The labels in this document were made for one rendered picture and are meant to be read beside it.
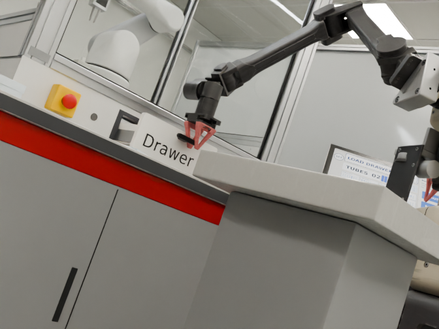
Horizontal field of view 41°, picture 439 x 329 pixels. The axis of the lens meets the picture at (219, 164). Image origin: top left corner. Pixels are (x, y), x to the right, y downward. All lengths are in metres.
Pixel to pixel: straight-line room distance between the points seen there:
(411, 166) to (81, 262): 0.84
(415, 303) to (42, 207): 0.68
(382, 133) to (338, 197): 2.70
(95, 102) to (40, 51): 0.21
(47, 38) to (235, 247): 1.05
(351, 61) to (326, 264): 3.01
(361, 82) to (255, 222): 2.83
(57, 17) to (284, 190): 1.12
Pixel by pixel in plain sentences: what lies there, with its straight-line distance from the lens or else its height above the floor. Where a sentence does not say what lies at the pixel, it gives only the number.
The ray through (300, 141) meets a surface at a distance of 3.60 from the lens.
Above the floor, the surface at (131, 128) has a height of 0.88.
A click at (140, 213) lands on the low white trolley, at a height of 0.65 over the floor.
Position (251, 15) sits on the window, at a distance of 2.13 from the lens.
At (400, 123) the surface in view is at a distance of 3.35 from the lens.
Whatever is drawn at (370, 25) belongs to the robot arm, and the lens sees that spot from 1.78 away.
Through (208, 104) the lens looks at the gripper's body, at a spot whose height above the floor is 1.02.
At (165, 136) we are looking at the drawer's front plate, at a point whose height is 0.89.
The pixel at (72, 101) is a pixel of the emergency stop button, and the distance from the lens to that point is 1.64.
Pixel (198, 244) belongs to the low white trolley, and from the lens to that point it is 1.26.
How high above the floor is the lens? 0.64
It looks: 8 degrees up
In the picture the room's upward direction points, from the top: 20 degrees clockwise
